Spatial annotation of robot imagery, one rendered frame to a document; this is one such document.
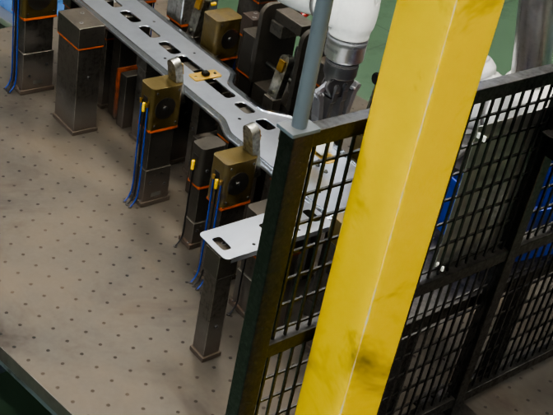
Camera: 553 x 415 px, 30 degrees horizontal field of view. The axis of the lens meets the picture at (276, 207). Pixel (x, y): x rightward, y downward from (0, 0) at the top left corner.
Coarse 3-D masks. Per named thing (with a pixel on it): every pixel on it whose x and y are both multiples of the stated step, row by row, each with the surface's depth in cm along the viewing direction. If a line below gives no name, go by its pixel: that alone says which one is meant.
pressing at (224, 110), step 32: (96, 0) 296; (128, 0) 300; (128, 32) 282; (160, 32) 286; (160, 64) 270; (224, 64) 275; (192, 96) 259; (224, 96) 261; (224, 128) 248; (352, 160) 245
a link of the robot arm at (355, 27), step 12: (312, 0) 218; (336, 0) 214; (348, 0) 213; (360, 0) 212; (372, 0) 213; (312, 12) 220; (336, 12) 215; (348, 12) 214; (360, 12) 214; (372, 12) 215; (336, 24) 217; (348, 24) 215; (360, 24) 215; (372, 24) 217; (336, 36) 219; (348, 36) 217; (360, 36) 218
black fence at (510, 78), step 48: (480, 96) 161; (288, 144) 139; (480, 144) 171; (288, 192) 144; (480, 192) 180; (528, 192) 189; (288, 240) 150; (480, 240) 189; (528, 240) 200; (432, 288) 185; (480, 288) 199; (528, 288) 213; (240, 336) 161; (288, 336) 165; (432, 336) 198; (480, 336) 208; (528, 336) 226; (240, 384) 164; (432, 384) 209; (480, 384) 223
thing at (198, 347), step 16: (224, 240) 212; (208, 256) 210; (208, 272) 212; (224, 272) 211; (208, 288) 214; (224, 288) 214; (208, 304) 216; (224, 304) 217; (208, 320) 217; (208, 336) 220; (208, 352) 223
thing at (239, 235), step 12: (216, 228) 213; (228, 228) 214; (240, 228) 215; (252, 228) 215; (300, 228) 218; (312, 228) 219; (324, 228) 220; (228, 240) 210; (240, 240) 211; (252, 240) 212; (228, 252) 207; (240, 252) 208; (252, 252) 209
